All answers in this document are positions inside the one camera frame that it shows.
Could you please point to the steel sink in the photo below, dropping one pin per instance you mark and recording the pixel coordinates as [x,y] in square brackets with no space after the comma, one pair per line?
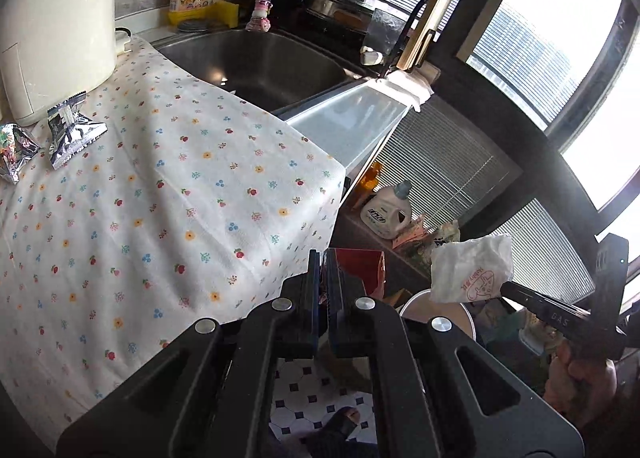
[260,63]

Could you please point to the white rag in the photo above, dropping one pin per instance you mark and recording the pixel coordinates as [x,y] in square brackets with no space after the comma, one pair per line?
[410,91]

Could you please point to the white laundry detergent bottle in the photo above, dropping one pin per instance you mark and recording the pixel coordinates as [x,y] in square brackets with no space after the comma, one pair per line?
[385,213]

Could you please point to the white paper bag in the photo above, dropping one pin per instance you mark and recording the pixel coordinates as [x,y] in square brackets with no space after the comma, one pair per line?
[470,263]

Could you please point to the wooden cutting board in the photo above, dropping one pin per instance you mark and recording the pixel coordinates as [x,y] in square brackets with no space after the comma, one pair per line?
[435,3]

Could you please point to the floral white tablecloth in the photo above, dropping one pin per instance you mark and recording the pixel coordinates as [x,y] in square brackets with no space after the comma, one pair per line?
[175,218]

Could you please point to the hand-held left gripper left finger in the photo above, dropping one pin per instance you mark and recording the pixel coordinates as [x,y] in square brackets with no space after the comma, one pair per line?
[300,308]

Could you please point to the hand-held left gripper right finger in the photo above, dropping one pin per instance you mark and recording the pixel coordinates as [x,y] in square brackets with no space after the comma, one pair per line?
[345,318]

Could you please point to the black window frame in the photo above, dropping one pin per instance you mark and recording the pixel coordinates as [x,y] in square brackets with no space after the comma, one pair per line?
[530,103]

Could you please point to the person's foot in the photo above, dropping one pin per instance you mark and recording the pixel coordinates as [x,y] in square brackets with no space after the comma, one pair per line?
[337,430]

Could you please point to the small white object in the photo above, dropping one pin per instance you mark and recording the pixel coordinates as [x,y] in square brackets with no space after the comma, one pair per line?
[371,56]

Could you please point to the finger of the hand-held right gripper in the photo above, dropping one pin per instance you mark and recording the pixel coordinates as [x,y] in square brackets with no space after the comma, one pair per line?
[550,310]

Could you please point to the white air fryer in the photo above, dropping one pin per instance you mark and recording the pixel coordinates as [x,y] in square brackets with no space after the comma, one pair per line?
[55,13]

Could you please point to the round paper bin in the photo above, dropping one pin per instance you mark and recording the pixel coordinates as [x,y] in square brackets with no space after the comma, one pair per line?
[452,314]

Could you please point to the person's right hand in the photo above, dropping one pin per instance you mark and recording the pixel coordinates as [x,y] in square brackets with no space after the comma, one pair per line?
[575,385]

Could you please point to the colourful plastic bag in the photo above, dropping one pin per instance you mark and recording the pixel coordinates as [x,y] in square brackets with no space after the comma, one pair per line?
[437,240]

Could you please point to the silver black snack wrapper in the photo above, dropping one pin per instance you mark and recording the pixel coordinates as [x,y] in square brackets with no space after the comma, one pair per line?
[75,136]

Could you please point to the silver colourful snack wrapper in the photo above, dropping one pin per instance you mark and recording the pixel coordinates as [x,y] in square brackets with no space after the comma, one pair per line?
[15,151]

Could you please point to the red paper carton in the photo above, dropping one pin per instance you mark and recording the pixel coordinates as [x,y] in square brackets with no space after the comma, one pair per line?
[362,265]

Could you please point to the yellow sponge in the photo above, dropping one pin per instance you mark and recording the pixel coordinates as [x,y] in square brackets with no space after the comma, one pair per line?
[230,13]

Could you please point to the orange bottle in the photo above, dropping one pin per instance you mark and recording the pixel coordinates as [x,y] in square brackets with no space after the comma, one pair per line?
[371,178]

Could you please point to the steel pot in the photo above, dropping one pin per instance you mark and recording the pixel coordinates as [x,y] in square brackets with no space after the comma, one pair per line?
[330,1]

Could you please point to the small pink bottle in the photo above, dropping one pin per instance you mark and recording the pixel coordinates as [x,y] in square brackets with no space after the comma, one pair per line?
[260,13]

